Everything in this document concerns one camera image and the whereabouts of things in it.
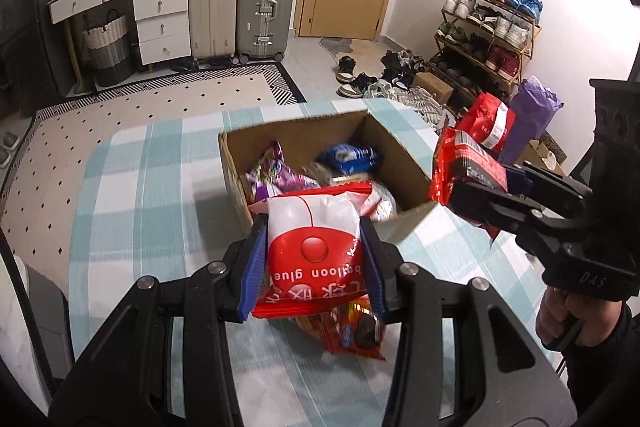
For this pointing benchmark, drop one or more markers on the person's right forearm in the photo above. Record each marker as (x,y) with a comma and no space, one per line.
(610,357)

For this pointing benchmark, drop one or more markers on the dark grey wardrobe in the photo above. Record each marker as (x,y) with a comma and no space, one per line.
(30,32)

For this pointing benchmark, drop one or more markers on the person's right hand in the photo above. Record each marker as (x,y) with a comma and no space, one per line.
(550,317)

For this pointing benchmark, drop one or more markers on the red black snack packet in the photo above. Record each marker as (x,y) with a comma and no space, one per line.
(460,162)

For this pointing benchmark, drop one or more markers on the silver white snack packet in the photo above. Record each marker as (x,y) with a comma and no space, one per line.
(385,204)

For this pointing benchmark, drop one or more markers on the small brown cardboard box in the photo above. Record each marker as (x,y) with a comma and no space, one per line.
(432,87)

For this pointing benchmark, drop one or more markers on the rows of shelved shoes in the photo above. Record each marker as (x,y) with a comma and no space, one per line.
(502,57)

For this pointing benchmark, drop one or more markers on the pile of sneakers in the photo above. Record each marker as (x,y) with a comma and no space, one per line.
(395,72)

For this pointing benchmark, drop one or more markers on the patterned rug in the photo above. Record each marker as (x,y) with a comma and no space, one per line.
(125,112)

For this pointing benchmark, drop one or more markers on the white upholstered seat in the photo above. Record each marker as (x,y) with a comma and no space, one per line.
(30,322)

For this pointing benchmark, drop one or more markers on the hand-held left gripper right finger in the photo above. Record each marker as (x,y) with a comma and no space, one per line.
(374,272)

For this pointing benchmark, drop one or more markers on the gold shoe rack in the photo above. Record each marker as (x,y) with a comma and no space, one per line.
(523,59)

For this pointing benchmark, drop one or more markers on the purple bag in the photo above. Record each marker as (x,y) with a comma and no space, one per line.
(530,117)

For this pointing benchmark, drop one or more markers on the grey door mat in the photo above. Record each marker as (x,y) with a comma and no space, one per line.
(337,49)

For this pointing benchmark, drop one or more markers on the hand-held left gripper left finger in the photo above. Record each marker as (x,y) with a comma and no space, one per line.
(252,272)

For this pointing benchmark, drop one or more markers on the blue snack packet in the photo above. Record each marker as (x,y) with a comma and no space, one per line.
(347,157)

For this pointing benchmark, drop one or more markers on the beige suitcase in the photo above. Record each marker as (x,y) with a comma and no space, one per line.
(212,7)

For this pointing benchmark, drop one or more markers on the red cookie snack packet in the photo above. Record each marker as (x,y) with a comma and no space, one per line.
(350,332)

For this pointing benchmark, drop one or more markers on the grey slipper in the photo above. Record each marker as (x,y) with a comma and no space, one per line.
(10,140)
(5,158)

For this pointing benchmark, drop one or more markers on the silver suitcase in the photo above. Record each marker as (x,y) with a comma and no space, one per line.
(262,7)

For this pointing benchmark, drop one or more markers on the white red snack packet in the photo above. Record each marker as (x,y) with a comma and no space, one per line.
(310,252)

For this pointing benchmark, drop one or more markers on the printed cardboard box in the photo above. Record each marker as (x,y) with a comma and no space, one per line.
(542,154)

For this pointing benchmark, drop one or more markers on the white drawer dresser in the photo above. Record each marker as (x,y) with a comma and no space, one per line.
(160,32)

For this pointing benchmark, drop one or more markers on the red shopping bag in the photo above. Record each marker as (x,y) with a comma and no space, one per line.
(487,122)

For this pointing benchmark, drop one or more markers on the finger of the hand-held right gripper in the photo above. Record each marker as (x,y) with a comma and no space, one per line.
(485,204)
(550,189)

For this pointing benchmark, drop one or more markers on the red yellow snack packet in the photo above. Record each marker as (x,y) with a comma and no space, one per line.
(350,185)

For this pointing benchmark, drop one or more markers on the woven laundry basket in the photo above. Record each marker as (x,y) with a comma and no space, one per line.
(107,52)

